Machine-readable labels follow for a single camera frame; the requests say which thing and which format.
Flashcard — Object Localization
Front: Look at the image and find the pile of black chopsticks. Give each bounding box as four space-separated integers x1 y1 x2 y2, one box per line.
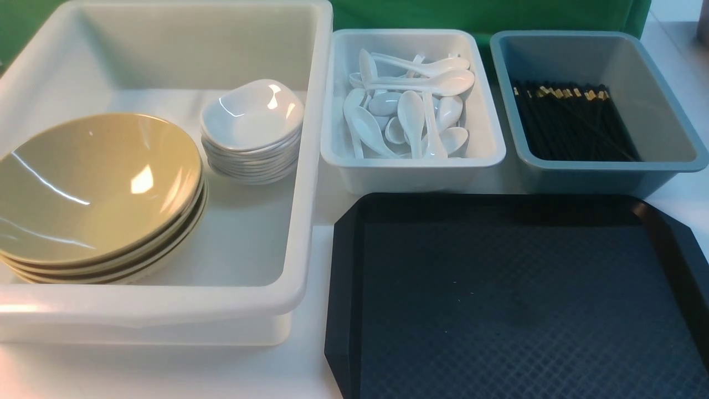
511 79 641 162

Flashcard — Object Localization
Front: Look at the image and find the white spoon centre upright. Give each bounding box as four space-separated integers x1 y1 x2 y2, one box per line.
397 90 425 159

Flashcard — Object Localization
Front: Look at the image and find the white spoon left lower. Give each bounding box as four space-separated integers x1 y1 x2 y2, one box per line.
347 106 401 159

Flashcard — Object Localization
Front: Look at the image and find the white sauce dish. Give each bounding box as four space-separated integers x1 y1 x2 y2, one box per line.
201 79 305 152

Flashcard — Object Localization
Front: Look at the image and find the stack of white sauce dishes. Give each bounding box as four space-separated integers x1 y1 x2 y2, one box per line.
201 130 302 185

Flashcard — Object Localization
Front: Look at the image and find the blue-grey chopstick bin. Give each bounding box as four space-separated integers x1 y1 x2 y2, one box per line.
490 30 707 198

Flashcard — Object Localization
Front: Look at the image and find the black textured serving tray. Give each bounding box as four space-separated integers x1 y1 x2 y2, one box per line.
324 193 708 398

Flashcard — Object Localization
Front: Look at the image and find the white spoon top long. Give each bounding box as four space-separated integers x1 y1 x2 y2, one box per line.
371 53 470 78

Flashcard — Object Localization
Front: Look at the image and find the stack of olive bowls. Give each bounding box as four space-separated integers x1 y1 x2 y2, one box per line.
0 172 209 285

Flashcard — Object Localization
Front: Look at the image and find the white spoon bin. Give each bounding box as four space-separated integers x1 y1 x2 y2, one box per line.
321 29 506 195

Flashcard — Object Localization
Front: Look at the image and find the olive noodle bowl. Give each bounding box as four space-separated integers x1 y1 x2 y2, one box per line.
2 113 203 265

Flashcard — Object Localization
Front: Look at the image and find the white spoon right lower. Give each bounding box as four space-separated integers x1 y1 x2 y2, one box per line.
440 126 470 157

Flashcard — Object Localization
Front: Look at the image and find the large white plastic tub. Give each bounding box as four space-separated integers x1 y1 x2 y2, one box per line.
2 1 333 346

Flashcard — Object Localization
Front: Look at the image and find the white spoon upper horizontal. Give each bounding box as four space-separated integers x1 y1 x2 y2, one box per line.
362 70 476 96

